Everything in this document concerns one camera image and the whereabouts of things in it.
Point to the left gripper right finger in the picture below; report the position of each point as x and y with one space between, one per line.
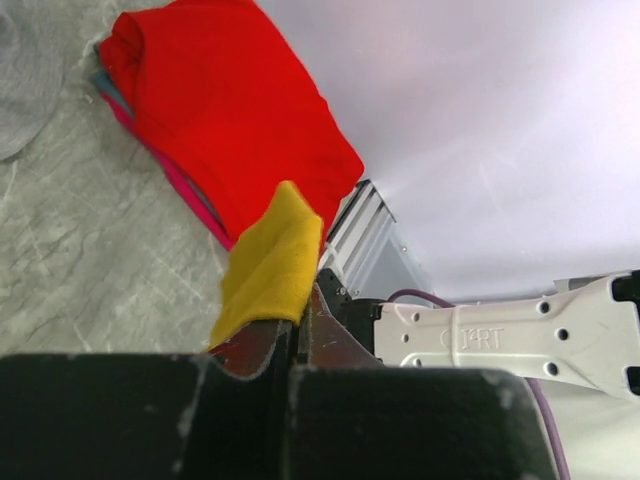
351 417

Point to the grey tank top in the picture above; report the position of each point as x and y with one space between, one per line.
32 72

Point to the red folded cloth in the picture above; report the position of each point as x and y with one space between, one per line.
216 88

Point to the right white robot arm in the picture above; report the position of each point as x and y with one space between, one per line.
587 337

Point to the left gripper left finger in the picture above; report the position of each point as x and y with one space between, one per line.
214 415

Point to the bright yellow sock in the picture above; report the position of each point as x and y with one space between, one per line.
272 266

